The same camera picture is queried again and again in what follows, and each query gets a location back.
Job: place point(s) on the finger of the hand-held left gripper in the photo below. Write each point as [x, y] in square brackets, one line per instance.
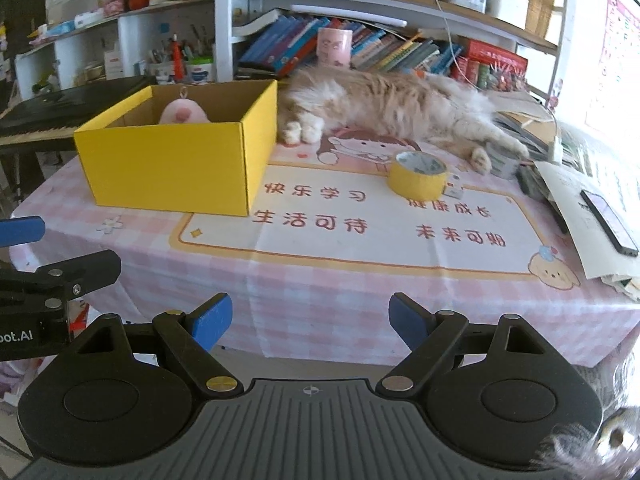
[22, 230]
[85, 270]

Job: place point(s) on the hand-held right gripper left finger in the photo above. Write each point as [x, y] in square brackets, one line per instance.
[215, 317]

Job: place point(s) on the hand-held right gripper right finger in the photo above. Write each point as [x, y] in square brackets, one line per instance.
[407, 317]

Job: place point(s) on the yellow cardboard box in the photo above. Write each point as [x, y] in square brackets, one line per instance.
[175, 175]

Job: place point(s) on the yellow tape roll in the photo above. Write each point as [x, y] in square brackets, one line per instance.
[415, 185]

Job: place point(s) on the pink plush pig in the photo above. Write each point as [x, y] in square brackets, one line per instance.
[182, 112]

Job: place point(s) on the pink checked desktop cloth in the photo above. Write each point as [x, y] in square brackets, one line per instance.
[310, 320]

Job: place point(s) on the printed cartoon desk mat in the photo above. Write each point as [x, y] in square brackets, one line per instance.
[325, 255]

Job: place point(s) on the black piano keyboard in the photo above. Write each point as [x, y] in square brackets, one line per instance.
[60, 110]

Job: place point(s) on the grey tape roll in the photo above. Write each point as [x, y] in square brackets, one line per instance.
[505, 165]

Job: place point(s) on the dark flat case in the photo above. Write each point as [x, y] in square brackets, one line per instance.
[532, 182]

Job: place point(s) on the white carton red label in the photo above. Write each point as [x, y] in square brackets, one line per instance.
[113, 65]

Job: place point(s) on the white paper sheet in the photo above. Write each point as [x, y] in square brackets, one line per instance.
[565, 200]

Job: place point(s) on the white cup of pens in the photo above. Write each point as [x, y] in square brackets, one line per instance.
[161, 74]

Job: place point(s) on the grey fluffy fur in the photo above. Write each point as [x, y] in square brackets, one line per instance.
[570, 450]

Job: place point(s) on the white side shelf unit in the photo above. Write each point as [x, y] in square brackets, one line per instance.
[125, 35]

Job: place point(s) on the black smartphone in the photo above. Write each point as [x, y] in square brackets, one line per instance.
[607, 220]

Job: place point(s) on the fluffy cream cat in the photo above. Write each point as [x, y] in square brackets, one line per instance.
[380, 95]

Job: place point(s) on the stack of books and papers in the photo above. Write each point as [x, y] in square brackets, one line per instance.
[525, 125]

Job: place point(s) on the white jar blue label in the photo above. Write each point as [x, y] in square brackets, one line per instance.
[200, 74]

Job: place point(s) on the red figure pen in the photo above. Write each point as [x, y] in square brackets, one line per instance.
[176, 57]

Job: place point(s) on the row of colourful books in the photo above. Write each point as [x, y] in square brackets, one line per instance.
[390, 50]

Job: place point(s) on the red boxed book set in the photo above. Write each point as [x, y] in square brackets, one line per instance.
[492, 52]

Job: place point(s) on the pink printed cup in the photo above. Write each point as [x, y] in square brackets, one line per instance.
[335, 47]

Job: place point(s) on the white storage box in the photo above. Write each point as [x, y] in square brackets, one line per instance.
[507, 7]

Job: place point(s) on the white wall adapter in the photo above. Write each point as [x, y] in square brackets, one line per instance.
[556, 150]

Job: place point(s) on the white frame wooden bookshelf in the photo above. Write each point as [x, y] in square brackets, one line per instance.
[223, 35]

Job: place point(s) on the pink alphabet wall poster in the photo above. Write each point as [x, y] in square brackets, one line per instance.
[620, 35]

